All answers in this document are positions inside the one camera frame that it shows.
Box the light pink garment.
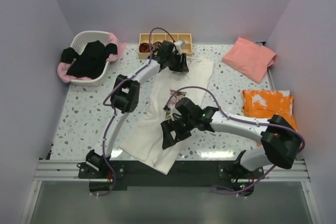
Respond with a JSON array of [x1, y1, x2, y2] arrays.
[[57, 31, 126, 83]]

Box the salmon pink folded shirt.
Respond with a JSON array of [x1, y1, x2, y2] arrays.
[[222, 37, 276, 83]]

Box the orange navy rolled tie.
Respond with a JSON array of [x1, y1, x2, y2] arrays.
[[139, 42, 151, 53]]

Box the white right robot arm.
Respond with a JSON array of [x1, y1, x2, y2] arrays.
[[161, 98, 304, 178]]

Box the floral rolled tie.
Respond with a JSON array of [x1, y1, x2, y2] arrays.
[[151, 41, 162, 52]]

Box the wooden compartment organizer box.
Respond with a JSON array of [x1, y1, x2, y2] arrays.
[[138, 32, 193, 60]]

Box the aluminium frame rail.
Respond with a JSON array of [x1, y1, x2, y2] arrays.
[[20, 160, 322, 223]]

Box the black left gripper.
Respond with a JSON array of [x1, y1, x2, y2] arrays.
[[166, 52, 188, 73]]

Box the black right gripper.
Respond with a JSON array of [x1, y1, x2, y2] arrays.
[[161, 115, 196, 150]]

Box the white plastic laundry basket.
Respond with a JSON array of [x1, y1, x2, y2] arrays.
[[70, 30, 110, 87]]

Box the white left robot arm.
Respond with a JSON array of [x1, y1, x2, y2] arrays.
[[86, 40, 188, 178]]

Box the orange tie-dye folded shirt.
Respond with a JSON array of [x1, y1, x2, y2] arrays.
[[242, 90, 297, 130]]

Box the black garment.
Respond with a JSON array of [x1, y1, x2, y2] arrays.
[[57, 40, 118, 82]]

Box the white floral print t-shirt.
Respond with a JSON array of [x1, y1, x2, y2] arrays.
[[120, 56, 214, 175]]

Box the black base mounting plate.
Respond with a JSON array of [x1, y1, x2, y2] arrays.
[[77, 161, 264, 193]]

